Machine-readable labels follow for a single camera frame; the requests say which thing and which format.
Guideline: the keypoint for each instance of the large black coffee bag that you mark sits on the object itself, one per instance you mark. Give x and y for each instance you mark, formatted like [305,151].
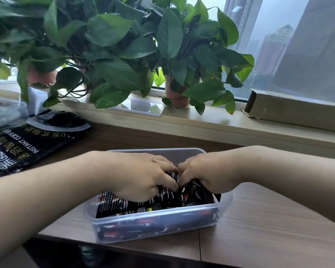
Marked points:
[22,145]

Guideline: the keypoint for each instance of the wooden windowsill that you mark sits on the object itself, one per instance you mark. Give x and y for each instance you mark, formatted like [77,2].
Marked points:
[212,122]

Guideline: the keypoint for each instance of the person's right fingers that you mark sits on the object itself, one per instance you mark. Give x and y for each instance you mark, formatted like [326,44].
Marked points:
[188,170]

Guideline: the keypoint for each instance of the empty clear plastic box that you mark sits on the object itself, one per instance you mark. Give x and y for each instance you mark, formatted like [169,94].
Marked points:
[5,114]

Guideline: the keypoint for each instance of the person's right forearm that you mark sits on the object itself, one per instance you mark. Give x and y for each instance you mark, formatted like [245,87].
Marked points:
[290,175]

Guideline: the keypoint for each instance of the white plastic pot stand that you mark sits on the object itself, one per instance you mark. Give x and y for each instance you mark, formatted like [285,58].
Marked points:
[35,100]

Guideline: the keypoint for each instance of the clear plastic lid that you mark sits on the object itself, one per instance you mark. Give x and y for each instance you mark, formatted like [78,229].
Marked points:
[141,106]

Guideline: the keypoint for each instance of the brown cardboard box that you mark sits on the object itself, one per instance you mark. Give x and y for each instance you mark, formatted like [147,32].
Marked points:
[296,111]

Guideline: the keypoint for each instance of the small green pothos plant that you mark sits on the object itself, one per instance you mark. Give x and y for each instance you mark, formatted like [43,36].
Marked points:
[184,41]

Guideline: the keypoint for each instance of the person's left fingers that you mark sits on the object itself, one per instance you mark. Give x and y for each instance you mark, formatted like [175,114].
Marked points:
[163,166]

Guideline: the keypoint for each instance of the person's left forearm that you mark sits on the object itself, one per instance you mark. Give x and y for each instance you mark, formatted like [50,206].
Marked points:
[44,198]

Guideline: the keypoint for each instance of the person's left hand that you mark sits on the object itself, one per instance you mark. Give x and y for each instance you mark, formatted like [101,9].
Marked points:
[134,175]

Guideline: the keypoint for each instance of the person's right hand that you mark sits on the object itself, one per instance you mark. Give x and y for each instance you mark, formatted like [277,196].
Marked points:
[215,171]

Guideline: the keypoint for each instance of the pile of black coffee sachets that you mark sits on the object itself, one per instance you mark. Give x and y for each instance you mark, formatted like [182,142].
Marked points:
[114,205]

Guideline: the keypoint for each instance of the terracotta plant pot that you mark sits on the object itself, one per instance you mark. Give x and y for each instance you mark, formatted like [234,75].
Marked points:
[40,76]
[177,97]

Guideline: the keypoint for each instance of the clear plastic storage container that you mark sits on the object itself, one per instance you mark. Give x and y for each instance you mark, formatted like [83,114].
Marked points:
[184,154]

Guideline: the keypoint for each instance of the large green pothos plant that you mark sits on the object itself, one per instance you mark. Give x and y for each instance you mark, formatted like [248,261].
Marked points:
[106,33]

